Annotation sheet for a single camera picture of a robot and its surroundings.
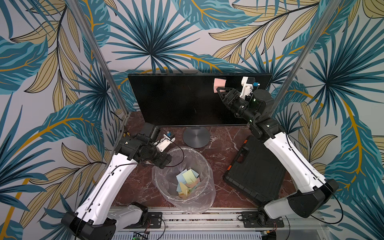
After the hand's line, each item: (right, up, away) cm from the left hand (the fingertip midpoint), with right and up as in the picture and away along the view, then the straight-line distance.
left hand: (162, 158), depth 70 cm
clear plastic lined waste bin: (+19, -12, -12) cm, 25 cm away
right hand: (+25, +30, -7) cm, 40 cm away
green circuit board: (-13, -38, +1) cm, 40 cm away
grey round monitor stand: (+17, +8, +35) cm, 40 cm away
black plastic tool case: (+48, -9, +12) cm, 50 cm away
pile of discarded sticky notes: (+12, -12, +5) cm, 18 cm away
